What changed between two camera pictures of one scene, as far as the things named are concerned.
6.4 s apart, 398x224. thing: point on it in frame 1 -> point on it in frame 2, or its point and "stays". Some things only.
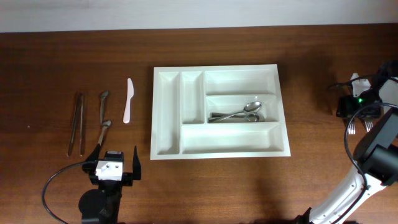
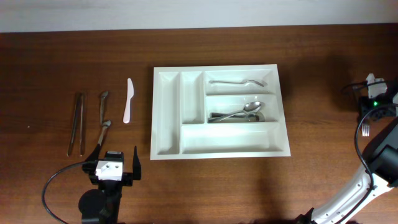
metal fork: [351, 129] -> [248, 81]
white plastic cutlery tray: [183, 96] stays
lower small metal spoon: [106, 124] stays
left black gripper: [129, 177] stays
